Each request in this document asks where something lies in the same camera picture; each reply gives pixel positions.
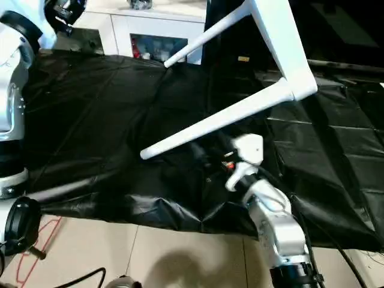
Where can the white plastic table leg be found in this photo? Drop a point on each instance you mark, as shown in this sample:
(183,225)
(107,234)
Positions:
(210,33)
(210,120)

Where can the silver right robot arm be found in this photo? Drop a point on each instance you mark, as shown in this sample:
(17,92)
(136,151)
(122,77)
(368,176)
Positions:
(279,228)

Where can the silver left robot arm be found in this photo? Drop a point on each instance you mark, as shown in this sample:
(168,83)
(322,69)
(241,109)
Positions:
(12,90)

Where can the small yellow label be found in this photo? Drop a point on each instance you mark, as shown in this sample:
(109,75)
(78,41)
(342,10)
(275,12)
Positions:
(243,58)

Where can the white jar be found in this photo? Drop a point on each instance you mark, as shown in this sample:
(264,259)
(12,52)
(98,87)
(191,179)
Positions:
(146,55)

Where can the black plastic mat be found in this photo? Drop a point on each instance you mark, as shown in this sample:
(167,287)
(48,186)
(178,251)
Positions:
(90,120)

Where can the red container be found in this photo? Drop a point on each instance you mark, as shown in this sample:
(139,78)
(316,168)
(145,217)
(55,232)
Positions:
(136,49)

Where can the white sideboard cabinet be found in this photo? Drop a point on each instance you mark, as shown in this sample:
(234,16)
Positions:
(120,30)

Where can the grey rounded robot part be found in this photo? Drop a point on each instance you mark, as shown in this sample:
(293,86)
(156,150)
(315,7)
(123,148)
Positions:
(123,282)

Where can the dark metal bar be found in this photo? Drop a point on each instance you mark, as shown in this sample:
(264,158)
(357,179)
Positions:
(345,67)

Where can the clear bag of dark parts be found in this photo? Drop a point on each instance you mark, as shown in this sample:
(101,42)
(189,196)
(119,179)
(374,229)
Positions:
(139,3)

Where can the black backdrop cloth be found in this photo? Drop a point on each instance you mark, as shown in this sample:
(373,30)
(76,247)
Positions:
(345,27)

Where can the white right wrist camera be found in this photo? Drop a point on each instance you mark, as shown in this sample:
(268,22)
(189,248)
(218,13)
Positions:
(249,150)

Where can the black folding stand frame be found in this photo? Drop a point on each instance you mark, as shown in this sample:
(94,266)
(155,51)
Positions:
(37,252)

